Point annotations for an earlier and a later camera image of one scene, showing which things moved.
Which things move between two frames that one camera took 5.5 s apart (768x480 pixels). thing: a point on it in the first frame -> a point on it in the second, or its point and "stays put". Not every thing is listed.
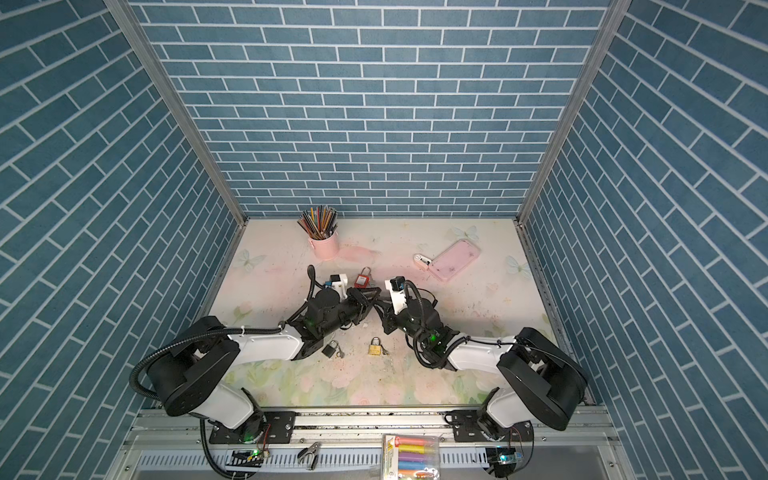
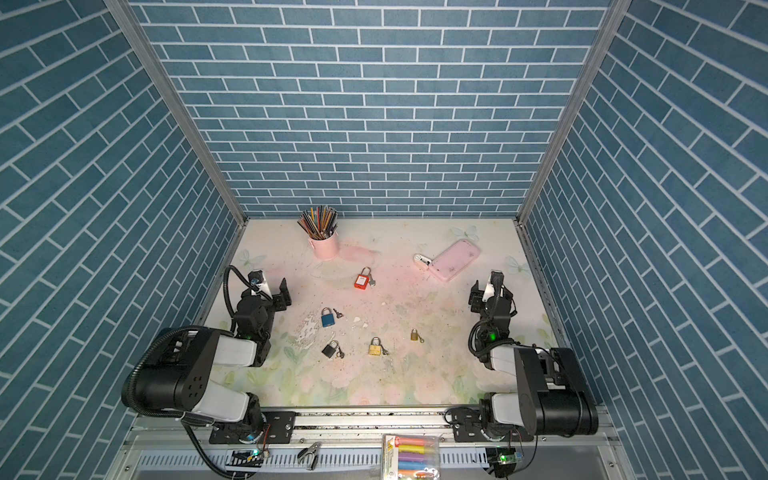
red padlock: x=363 y=280 stays put
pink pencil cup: x=327 y=248 stays put
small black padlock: x=329 y=350 stays put
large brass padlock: x=375 y=347 stays put
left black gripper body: x=352 y=309 -> x=267 y=310
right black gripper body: x=403 y=322 -> x=484 y=316
